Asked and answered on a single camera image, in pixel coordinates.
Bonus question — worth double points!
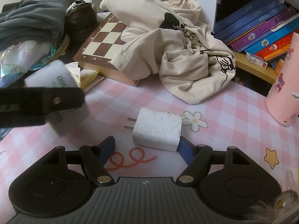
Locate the white wall charger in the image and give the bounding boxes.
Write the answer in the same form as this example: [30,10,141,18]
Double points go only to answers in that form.
[124,107,182,152]

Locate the roll of packing tape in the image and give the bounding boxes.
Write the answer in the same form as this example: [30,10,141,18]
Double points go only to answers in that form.
[24,59,91,136]

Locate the iridescent plastic bag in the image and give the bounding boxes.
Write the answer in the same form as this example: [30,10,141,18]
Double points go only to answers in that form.
[1,41,56,88]

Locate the pink white desk mat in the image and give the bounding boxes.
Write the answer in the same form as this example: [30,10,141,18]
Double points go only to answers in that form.
[1,77,298,223]

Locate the grey folded sweater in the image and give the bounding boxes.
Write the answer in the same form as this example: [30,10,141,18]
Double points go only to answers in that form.
[1,0,65,50]

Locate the wooden chessboard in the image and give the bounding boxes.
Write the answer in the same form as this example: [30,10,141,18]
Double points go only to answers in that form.
[73,13,139,86]

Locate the pink cylindrical canister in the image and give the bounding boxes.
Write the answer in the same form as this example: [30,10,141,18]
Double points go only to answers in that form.
[265,33,299,127]

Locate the beige crumpled hoodie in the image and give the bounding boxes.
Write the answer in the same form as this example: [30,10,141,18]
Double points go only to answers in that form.
[100,0,236,105]

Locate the row of leaning books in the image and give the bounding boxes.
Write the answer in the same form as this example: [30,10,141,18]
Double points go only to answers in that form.
[214,0,298,68]

